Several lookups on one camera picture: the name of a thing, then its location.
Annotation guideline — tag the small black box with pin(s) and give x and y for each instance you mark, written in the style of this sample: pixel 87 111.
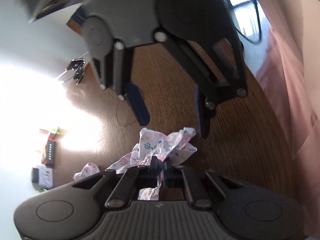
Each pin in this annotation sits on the small black box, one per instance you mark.
pixel 35 175

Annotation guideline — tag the red brown small box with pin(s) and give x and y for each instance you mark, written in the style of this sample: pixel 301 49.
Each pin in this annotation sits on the red brown small box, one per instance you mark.
pixel 48 155

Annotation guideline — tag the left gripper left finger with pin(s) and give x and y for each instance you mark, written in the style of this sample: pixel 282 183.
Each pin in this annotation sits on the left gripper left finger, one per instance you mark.
pixel 155 169

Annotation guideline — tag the metal binder clip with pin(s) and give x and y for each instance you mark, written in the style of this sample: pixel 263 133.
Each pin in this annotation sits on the metal binder clip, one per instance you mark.
pixel 78 67

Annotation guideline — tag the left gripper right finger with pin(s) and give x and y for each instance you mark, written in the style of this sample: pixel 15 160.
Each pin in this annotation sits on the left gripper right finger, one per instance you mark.
pixel 168 173

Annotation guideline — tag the white printed small box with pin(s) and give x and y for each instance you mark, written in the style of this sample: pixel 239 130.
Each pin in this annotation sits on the white printed small box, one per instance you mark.
pixel 45 180

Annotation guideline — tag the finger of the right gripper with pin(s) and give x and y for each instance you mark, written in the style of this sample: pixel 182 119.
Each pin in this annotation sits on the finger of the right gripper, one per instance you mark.
pixel 204 114
pixel 137 104

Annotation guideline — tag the pink floral dress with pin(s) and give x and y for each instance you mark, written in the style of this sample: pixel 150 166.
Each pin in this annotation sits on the pink floral dress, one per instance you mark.
pixel 175 146

